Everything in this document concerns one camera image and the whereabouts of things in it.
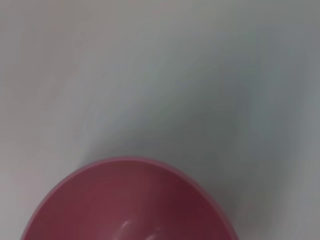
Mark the pink plastic bowl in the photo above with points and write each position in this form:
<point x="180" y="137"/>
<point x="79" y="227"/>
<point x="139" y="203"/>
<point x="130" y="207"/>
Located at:
<point x="130" y="200"/>

